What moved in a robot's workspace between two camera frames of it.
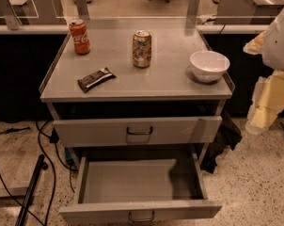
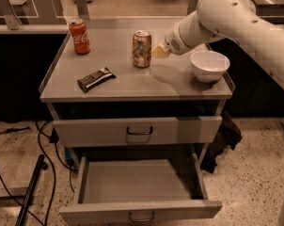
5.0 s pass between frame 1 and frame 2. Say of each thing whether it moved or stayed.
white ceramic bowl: stayed
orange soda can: stayed
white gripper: moved
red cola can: stayed
